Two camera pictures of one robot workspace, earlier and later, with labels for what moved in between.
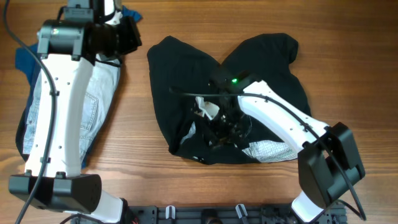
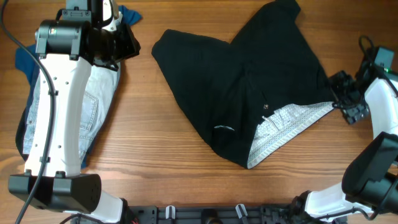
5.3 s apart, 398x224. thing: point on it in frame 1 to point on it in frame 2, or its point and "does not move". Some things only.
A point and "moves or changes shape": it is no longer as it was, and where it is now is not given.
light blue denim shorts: x=99 y=95 does not move
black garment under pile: x=20 y=134 does not move
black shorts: x=178 y=72 moves or changes shape
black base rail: x=228 y=214 does not move
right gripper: x=218 y=136 to x=351 y=112
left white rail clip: x=167 y=211 does not move
